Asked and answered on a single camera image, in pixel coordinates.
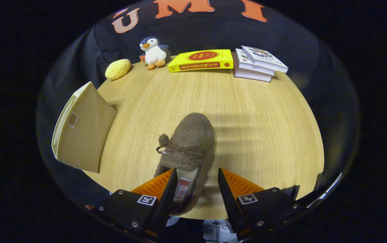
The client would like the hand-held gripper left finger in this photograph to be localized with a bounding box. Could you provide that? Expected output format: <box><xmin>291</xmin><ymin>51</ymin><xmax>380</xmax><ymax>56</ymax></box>
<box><xmin>92</xmin><ymin>168</ymin><xmax>179</xmax><ymax>241</ymax></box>

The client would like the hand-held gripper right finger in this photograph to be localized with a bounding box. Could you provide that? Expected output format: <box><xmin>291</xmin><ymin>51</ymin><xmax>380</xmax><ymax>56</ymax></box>
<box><xmin>217</xmin><ymin>167</ymin><xmax>305</xmax><ymax>241</ymax></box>

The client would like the brown fuzzy shoe with bow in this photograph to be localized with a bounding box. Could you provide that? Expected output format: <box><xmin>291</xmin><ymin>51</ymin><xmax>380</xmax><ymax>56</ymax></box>
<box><xmin>154</xmin><ymin>112</ymin><xmax>216</xmax><ymax>216</ymax></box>

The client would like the beige fabric storage box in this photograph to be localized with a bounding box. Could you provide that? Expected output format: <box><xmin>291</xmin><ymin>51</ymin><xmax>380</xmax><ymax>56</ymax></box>
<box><xmin>51</xmin><ymin>81</ymin><xmax>118</xmax><ymax>174</ymax></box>

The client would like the round yellow plush bun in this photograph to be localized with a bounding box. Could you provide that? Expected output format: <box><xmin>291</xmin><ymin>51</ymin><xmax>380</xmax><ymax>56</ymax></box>
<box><xmin>105</xmin><ymin>59</ymin><xmax>132</xmax><ymax>81</ymax></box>

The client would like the yellow book with red circle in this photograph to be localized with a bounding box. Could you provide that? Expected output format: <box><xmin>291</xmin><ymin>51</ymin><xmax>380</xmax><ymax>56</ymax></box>
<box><xmin>167</xmin><ymin>49</ymin><xmax>234</xmax><ymax>73</ymax></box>

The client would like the penguin plush toy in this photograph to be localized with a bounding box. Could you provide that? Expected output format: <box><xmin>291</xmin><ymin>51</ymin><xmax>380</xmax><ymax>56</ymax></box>
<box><xmin>139</xmin><ymin>36</ymin><xmax>171</xmax><ymax>71</ymax></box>

